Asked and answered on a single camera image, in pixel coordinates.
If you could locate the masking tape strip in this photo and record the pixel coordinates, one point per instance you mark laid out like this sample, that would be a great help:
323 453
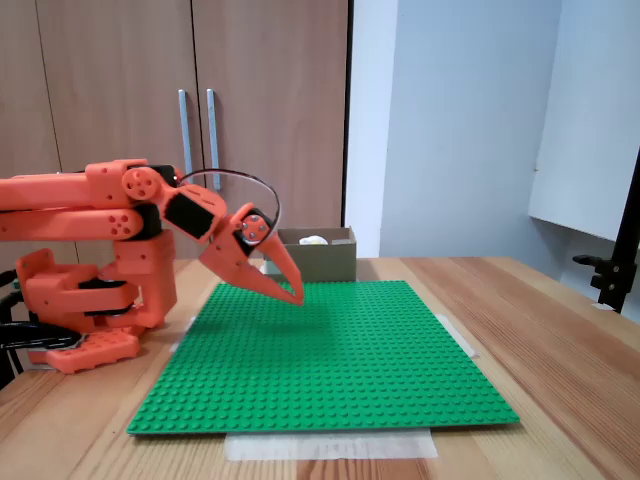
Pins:
457 335
268 270
330 446
181 340

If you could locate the brown wooden cabinet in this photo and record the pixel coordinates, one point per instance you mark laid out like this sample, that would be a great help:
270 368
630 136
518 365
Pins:
100 75

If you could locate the black table clamp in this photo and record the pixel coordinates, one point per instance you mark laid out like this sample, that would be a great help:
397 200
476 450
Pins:
40 336

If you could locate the white wall panel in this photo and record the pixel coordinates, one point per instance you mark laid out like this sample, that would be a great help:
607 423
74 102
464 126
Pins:
590 125

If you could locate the black camera stand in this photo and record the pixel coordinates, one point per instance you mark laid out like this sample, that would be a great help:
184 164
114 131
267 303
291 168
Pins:
612 280

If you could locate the open cardboard box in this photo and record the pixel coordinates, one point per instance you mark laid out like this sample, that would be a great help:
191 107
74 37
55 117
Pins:
325 262

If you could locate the white yellow black soft ball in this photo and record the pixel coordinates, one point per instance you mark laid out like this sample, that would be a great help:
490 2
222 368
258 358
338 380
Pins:
312 240

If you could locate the green studded baseplate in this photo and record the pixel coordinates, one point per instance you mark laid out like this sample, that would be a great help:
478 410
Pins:
325 360

